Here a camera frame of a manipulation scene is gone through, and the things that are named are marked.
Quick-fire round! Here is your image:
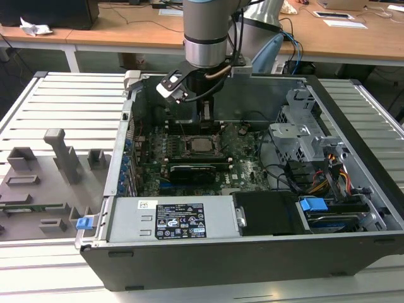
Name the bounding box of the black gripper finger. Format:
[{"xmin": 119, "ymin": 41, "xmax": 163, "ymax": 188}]
[{"xmin": 197, "ymin": 97, "xmax": 216, "ymax": 128}]

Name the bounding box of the silver CPU chip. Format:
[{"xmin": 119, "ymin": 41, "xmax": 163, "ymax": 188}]
[{"xmin": 191, "ymin": 138, "xmax": 213, "ymax": 152}]

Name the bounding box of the black RAM slot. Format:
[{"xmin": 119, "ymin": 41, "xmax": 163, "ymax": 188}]
[
  {"xmin": 167, "ymin": 123, "xmax": 225, "ymax": 128},
  {"xmin": 167, "ymin": 128, "xmax": 225, "ymax": 133},
  {"xmin": 167, "ymin": 131, "xmax": 225, "ymax": 136},
  {"xmin": 167, "ymin": 126, "xmax": 225, "ymax": 131},
  {"xmin": 163, "ymin": 160, "xmax": 234, "ymax": 168},
  {"xmin": 163, "ymin": 156, "xmax": 234, "ymax": 162}
]

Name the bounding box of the CPU socket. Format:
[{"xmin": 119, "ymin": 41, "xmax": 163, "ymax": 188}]
[{"xmin": 181, "ymin": 134, "xmax": 222, "ymax": 159}]

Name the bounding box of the black graphics card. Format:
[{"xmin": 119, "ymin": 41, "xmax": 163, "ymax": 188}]
[{"xmin": 169, "ymin": 163, "xmax": 217, "ymax": 186}]

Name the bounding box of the grey case release latch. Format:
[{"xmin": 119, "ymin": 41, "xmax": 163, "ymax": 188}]
[{"xmin": 122, "ymin": 69, "xmax": 142, "ymax": 98}]

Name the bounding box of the green motherboard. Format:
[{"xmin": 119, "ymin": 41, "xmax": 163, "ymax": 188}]
[{"xmin": 132, "ymin": 122, "xmax": 278, "ymax": 198}]

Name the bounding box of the wooden desk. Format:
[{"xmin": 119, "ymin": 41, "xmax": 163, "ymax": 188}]
[{"xmin": 0, "ymin": 0, "xmax": 404, "ymax": 74}]

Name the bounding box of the silver metal drive cage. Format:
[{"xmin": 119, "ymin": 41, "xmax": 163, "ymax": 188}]
[{"xmin": 268, "ymin": 88, "xmax": 350, "ymax": 168}]

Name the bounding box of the white crumpled object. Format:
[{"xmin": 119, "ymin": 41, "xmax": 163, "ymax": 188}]
[{"xmin": 282, "ymin": 0, "xmax": 299, "ymax": 16}]

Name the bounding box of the black plastic shroud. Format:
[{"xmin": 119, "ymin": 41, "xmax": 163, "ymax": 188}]
[{"xmin": 233, "ymin": 191, "xmax": 304, "ymax": 237}]

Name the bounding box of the grey power supply unit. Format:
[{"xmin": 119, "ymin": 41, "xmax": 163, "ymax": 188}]
[{"xmin": 107, "ymin": 195, "xmax": 247, "ymax": 243}]

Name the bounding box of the hard disk in blue carrier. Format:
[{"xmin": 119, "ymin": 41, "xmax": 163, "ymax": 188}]
[{"xmin": 299, "ymin": 197, "xmax": 360, "ymax": 234}]

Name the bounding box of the white framed tablet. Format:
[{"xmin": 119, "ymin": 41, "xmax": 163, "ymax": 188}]
[{"xmin": 312, "ymin": 11, "xmax": 353, "ymax": 20}]

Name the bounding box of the black grey PC case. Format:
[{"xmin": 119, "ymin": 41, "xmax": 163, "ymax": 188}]
[{"xmin": 74, "ymin": 71, "xmax": 404, "ymax": 293}]

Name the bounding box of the blue plastic latch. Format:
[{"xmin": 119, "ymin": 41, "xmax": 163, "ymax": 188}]
[{"xmin": 76, "ymin": 217, "xmax": 95, "ymax": 230}]

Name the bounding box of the tan flat device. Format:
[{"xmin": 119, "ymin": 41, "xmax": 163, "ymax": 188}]
[{"xmin": 318, "ymin": 0, "xmax": 369, "ymax": 12}]

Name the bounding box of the black box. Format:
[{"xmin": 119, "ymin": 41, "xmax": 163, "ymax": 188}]
[{"xmin": 0, "ymin": 0, "xmax": 100, "ymax": 31}]

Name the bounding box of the crumpled white paper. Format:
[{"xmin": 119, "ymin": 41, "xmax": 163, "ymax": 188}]
[{"xmin": 19, "ymin": 17, "xmax": 54, "ymax": 36}]

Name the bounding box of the green RAM stick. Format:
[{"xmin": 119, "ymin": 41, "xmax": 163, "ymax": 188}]
[{"xmin": 0, "ymin": 203, "xmax": 69, "ymax": 211}]

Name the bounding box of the grey parts rack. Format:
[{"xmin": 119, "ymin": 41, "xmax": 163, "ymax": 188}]
[{"xmin": 0, "ymin": 128, "xmax": 111, "ymax": 244}]

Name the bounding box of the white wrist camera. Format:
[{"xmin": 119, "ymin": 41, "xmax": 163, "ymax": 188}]
[{"xmin": 156, "ymin": 71, "xmax": 190, "ymax": 104}]

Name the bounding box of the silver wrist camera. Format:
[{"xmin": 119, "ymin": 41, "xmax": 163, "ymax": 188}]
[{"xmin": 229, "ymin": 59, "xmax": 253, "ymax": 78}]

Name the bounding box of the blue cable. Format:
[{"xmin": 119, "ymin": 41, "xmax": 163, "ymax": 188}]
[{"xmin": 288, "ymin": 31, "xmax": 304, "ymax": 75}]

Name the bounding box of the orange yellow wire bundle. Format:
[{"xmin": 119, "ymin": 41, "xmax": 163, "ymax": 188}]
[{"xmin": 311, "ymin": 152, "xmax": 354, "ymax": 196}]

